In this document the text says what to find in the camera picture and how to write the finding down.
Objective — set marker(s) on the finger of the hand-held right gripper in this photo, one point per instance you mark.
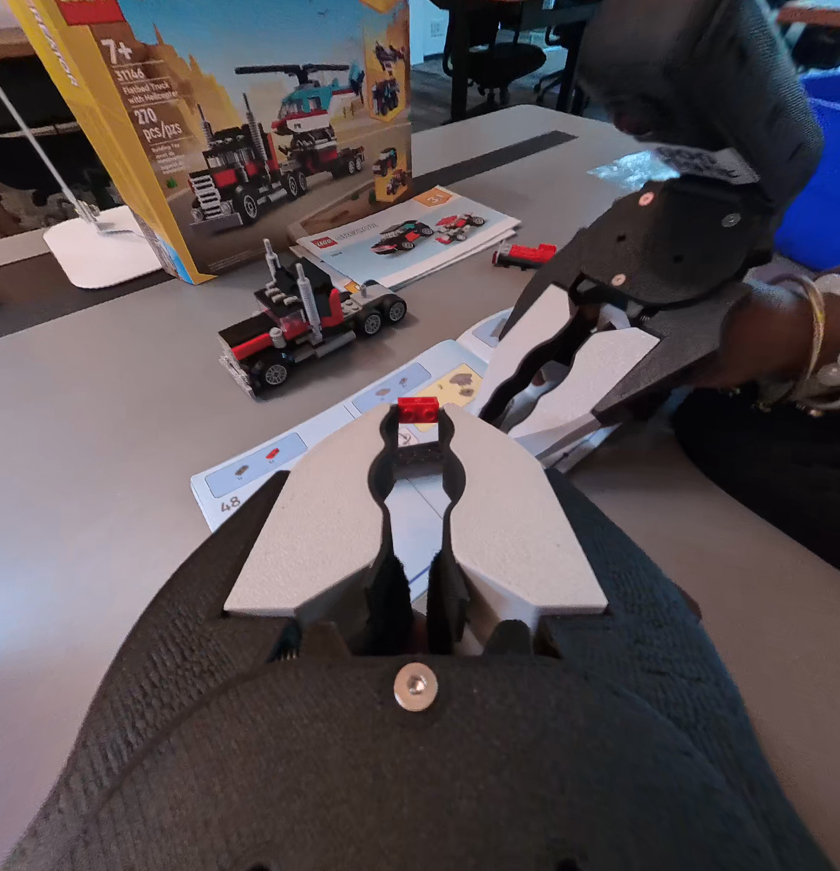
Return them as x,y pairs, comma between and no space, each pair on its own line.
529,326
610,367

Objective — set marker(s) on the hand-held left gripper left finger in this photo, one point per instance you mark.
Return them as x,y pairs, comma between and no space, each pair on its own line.
304,544

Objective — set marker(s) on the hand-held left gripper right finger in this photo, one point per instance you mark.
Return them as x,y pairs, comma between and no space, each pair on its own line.
529,544

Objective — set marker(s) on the grey red lego assembly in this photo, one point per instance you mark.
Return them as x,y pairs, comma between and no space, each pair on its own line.
525,255

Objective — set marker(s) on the small red lego brick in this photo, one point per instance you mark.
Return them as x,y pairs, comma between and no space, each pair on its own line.
418,409

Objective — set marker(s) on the long black lego plate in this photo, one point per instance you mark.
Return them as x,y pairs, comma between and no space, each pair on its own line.
420,454

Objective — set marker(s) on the large blue plastic bin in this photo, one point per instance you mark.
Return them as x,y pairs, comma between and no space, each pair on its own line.
821,204

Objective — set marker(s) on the open lego instruction booklet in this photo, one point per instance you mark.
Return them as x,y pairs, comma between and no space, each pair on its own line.
311,442

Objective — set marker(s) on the black red lego truck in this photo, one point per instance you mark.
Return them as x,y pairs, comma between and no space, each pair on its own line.
304,320

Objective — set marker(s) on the lego set box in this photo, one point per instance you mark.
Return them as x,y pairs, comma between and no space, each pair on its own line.
256,136

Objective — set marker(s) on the person's right hand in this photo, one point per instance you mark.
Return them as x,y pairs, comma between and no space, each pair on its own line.
767,333

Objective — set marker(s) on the clear plastic bag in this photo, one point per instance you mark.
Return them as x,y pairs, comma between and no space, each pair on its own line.
631,170

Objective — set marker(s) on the car cover instruction booklet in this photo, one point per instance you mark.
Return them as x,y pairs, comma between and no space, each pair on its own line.
365,248

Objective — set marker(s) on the black quilted wrist pad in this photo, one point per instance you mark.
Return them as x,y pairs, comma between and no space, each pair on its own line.
774,476

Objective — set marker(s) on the black office chair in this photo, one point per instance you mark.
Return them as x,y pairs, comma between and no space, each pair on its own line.
501,61

